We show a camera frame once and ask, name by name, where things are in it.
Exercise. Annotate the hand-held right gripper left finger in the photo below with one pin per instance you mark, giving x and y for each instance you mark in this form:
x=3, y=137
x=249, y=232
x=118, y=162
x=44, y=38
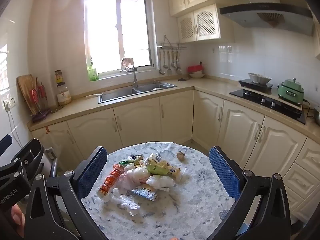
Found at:
x=92, y=171

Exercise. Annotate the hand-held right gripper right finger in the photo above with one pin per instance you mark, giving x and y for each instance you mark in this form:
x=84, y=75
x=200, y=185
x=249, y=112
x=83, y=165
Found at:
x=222, y=173

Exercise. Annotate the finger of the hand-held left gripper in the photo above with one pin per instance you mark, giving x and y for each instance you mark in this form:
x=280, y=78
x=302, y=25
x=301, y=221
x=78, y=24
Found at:
x=5, y=143
x=30, y=152

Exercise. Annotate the orange sausage packet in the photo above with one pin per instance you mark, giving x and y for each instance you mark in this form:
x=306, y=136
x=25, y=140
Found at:
x=110, y=180

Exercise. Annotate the steel trash bin black lid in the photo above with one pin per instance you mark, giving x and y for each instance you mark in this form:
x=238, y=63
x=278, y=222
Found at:
x=47, y=165

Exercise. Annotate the green white snack wrapper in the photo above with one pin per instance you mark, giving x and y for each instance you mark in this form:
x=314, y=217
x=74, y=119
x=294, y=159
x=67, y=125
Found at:
x=131, y=159

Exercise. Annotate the clear plastic wrapper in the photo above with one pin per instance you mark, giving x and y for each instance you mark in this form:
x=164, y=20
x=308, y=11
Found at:
x=125, y=201

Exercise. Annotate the white pink plastic bag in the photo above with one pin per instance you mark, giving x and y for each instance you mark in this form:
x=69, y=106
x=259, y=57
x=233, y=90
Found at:
x=137, y=176

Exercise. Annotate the blue brown snack wrapper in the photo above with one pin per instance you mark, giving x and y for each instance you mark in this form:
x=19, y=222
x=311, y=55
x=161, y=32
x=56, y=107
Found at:
x=145, y=193

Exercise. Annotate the long nut bar pack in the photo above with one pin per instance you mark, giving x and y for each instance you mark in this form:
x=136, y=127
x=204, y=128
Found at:
x=162, y=168

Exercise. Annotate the person's left hand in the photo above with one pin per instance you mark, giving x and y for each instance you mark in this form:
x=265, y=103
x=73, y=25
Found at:
x=17, y=215

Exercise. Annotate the dark dish rack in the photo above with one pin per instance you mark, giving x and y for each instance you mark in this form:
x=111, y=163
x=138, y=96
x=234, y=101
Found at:
x=41, y=115

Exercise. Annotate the round marble-pattern table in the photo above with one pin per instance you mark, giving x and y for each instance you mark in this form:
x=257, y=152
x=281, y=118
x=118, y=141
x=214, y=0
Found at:
x=195, y=205

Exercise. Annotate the brown ginger piece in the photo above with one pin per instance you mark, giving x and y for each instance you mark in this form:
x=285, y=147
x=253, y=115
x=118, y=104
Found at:
x=180, y=156

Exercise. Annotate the wooden cutting board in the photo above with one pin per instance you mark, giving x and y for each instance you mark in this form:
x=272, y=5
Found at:
x=25, y=87

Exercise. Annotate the red kitchen tool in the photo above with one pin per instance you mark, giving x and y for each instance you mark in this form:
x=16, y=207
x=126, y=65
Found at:
x=37, y=92

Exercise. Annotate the glass jar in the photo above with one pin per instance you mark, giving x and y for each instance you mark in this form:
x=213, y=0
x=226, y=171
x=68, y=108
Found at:
x=63, y=96

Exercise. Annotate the white rice paddle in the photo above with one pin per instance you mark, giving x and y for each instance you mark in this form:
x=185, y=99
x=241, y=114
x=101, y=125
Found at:
x=95, y=95

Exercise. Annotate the small yellow label bottle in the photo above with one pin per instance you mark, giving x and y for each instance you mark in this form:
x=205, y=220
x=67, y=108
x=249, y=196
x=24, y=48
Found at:
x=59, y=78

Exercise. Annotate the steel double sink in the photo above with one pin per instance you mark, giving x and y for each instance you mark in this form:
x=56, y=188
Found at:
x=117, y=93

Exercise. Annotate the black gas hob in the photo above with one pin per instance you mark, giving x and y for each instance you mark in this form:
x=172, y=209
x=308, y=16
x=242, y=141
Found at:
x=275, y=105

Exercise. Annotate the black portable stove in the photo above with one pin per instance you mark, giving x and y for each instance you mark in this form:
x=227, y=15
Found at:
x=252, y=86

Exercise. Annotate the green dish soap bottle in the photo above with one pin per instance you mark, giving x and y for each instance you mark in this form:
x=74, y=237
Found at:
x=92, y=73

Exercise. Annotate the white bowl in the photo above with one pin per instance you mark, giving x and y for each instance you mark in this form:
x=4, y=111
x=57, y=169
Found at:
x=197, y=75

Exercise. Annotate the grey wok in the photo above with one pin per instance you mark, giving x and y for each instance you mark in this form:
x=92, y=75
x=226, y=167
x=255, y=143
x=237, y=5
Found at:
x=258, y=78

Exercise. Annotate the small dark lid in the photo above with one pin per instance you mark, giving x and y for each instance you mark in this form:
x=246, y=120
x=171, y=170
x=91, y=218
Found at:
x=182, y=79

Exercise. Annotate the steel faucet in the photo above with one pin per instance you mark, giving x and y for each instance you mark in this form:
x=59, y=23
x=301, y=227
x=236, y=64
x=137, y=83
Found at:
x=135, y=76

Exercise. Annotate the green electric cooker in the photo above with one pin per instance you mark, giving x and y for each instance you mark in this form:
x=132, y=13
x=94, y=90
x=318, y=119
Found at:
x=291, y=90

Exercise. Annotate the red pot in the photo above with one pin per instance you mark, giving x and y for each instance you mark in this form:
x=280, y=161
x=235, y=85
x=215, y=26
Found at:
x=195, y=68

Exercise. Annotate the metal pot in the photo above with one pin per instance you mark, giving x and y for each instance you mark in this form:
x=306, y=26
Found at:
x=317, y=116

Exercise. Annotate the steel spatula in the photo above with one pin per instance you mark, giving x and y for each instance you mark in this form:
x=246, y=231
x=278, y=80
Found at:
x=169, y=71

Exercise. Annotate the steel ladle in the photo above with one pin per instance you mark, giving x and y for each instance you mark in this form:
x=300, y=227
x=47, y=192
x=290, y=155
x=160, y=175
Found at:
x=162, y=71

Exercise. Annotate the steel spoon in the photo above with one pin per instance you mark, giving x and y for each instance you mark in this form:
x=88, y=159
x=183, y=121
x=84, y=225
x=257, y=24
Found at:
x=173, y=63

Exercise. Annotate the window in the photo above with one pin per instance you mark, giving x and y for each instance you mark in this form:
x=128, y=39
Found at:
x=117, y=30

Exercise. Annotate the range hood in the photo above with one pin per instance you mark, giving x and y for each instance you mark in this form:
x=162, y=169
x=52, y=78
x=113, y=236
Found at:
x=262, y=11

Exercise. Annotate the metal tube frame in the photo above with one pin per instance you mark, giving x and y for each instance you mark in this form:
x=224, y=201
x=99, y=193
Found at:
x=54, y=162

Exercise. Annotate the white wall socket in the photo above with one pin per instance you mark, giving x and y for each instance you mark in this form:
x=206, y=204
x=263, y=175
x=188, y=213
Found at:
x=10, y=102

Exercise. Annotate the metal utensil rail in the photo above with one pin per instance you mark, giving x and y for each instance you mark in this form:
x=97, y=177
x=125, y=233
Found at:
x=172, y=47

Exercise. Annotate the lattice door wall cabinet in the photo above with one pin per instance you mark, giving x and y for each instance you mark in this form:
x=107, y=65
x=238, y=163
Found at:
x=205, y=23

